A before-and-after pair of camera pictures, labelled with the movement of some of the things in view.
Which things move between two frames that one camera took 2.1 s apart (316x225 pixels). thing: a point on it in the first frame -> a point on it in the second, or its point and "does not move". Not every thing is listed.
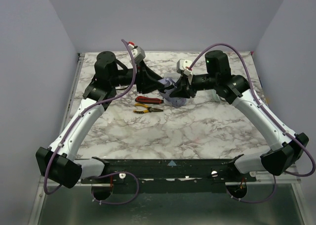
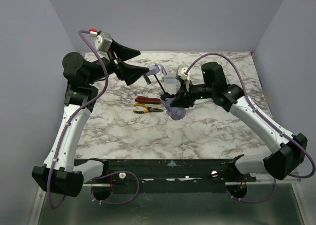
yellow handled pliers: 150,109 does not move
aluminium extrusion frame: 265,177 does not move
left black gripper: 139,79 -> 114,62
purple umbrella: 177,102 -> 177,113
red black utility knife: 144,100 does not move
